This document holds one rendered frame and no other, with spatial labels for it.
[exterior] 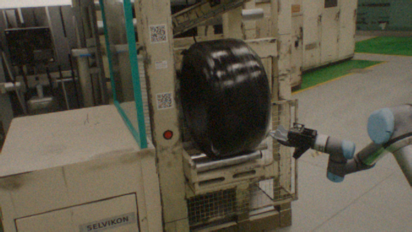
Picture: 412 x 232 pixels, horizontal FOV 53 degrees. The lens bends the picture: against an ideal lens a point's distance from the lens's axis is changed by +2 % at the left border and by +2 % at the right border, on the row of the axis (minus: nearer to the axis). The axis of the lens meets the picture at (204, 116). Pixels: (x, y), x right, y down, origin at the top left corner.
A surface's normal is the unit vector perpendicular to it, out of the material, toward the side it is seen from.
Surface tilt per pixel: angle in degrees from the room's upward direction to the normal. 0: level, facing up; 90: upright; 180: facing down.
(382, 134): 85
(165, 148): 90
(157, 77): 90
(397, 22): 90
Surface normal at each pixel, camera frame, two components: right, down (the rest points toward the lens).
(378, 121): -0.96, 0.04
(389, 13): -0.74, 0.24
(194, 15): 0.33, 0.26
